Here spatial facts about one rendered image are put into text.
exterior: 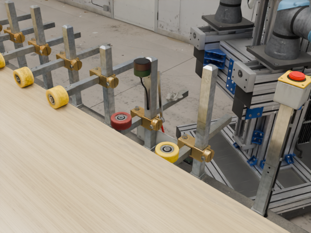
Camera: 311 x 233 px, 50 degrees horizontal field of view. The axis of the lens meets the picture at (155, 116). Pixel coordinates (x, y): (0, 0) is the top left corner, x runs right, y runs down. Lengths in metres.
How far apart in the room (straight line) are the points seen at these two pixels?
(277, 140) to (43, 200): 0.69
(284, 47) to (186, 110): 1.65
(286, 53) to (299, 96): 0.62
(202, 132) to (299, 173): 1.14
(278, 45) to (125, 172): 0.86
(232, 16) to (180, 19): 2.63
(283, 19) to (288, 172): 1.05
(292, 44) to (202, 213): 0.87
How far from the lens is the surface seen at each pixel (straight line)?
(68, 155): 1.13
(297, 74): 0.94
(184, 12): 4.43
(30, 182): 1.06
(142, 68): 1.16
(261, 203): 1.20
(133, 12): 5.07
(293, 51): 1.54
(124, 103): 3.09
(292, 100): 0.94
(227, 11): 1.91
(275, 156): 1.06
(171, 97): 1.48
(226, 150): 2.27
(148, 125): 1.33
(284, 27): 1.51
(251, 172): 2.15
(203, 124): 1.15
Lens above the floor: 1.61
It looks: 34 degrees down
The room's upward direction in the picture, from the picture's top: 1 degrees clockwise
